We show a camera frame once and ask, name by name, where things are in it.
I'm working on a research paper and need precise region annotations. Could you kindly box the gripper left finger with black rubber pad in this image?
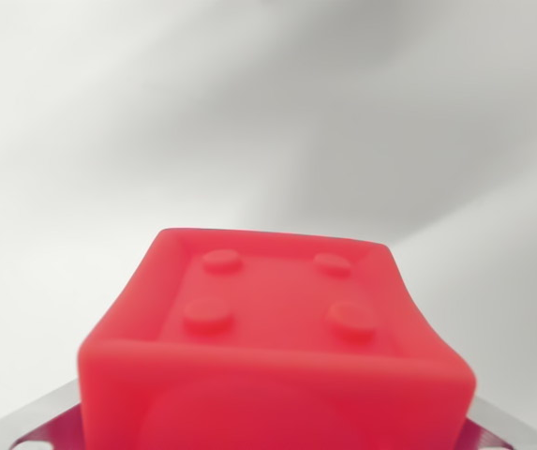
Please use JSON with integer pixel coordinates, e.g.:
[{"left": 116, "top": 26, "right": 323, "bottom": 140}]
[{"left": 0, "top": 380, "right": 86, "bottom": 450}]

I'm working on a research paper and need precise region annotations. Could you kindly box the gripper right finger with black rubber pad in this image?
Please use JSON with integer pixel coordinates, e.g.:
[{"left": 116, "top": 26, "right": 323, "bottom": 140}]
[{"left": 457, "top": 402, "right": 537, "bottom": 450}]

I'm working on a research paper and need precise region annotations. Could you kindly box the red cube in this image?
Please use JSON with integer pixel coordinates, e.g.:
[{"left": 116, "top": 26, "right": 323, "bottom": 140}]
[{"left": 75, "top": 227, "right": 478, "bottom": 450}]

